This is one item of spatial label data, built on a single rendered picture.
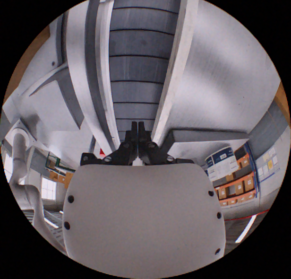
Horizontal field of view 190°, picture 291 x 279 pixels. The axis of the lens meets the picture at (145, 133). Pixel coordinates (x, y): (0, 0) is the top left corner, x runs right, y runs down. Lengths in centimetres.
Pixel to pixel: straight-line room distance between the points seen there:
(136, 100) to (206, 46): 18
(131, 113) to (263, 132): 448
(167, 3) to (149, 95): 15
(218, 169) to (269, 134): 406
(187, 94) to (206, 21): 19
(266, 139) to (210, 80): 430
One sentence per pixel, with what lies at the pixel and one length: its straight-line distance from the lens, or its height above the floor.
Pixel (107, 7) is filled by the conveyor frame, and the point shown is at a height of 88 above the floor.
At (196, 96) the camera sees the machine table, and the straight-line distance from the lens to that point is 24.
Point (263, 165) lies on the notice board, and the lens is 442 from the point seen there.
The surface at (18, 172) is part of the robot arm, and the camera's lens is 60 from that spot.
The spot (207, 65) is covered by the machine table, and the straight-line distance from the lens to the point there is 23.
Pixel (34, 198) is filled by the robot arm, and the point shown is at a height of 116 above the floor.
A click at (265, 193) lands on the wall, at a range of 486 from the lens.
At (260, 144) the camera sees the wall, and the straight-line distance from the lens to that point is 449.
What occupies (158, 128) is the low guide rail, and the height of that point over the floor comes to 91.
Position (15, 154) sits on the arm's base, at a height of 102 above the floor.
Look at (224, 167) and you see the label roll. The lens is 53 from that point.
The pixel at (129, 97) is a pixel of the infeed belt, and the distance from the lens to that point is 15.
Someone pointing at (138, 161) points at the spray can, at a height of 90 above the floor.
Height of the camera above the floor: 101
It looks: 36 degrees down
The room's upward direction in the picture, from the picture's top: 176 degrees clockwise
